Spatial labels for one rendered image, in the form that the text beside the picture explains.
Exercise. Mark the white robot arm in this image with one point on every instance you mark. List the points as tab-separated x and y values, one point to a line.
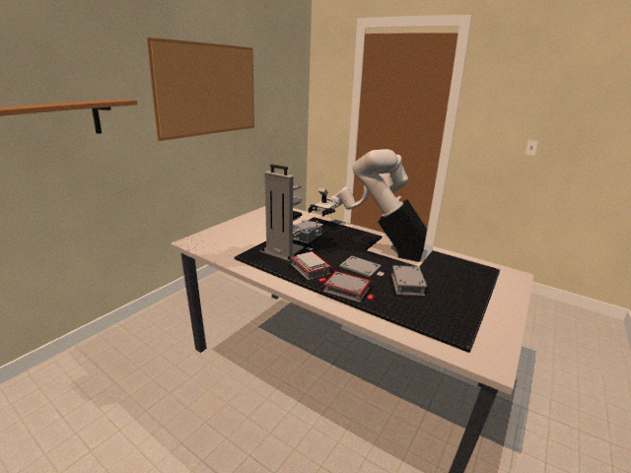
381	186

